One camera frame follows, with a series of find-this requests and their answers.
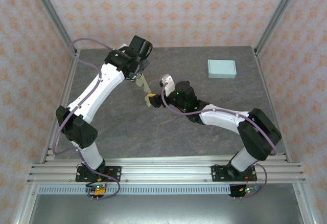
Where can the light green paper box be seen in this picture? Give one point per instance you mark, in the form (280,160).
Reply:
(146,87)

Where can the light blue paper box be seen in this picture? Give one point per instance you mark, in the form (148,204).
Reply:
(221,68)

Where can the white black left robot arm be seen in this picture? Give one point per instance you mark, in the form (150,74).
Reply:
(102,86)

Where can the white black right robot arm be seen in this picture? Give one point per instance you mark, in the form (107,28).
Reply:
(222,120)

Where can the wide aluminium base beam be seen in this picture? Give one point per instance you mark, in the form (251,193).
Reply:
(166,174)

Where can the grey metal sheet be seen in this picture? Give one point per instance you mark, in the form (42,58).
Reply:
(166,211)

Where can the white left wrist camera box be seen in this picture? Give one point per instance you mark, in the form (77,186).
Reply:
(124,46)

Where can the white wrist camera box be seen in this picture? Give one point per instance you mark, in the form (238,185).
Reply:
(124,46)
(167,80)

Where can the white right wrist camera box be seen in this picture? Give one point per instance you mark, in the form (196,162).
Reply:
(167,80)

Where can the aluminium table edge rail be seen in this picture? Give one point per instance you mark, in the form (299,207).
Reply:
(166,158)

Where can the aluminium table side rail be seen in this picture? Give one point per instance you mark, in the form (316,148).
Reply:
(272,106)
(64,96)

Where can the aluminium frame post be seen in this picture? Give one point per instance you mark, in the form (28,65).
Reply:
(277,22)
(53,22)

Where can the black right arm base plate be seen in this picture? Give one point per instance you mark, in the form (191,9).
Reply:
(218,174)

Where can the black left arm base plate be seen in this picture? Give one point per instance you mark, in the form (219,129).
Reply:
(113,174)

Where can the aluminium frame leg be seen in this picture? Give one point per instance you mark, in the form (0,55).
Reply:
(24,206)
(305,206)

